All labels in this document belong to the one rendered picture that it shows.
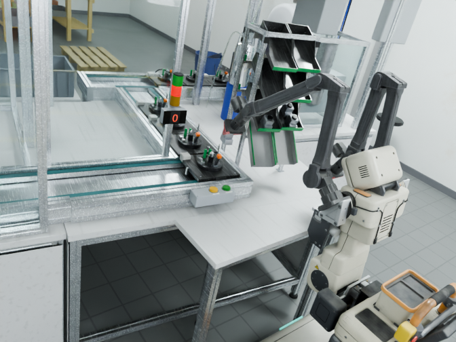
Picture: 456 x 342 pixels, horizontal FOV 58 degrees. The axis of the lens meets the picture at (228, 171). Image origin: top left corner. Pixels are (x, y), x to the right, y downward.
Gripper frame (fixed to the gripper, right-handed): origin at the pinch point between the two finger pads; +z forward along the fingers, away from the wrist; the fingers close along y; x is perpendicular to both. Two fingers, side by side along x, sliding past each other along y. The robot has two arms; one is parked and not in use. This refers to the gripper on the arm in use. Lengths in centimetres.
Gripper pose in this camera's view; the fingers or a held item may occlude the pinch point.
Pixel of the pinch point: (228, 133)
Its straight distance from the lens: 207.7
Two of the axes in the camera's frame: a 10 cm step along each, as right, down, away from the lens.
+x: 1.6, 9.4, -3.1
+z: -4.0, 3.5, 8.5
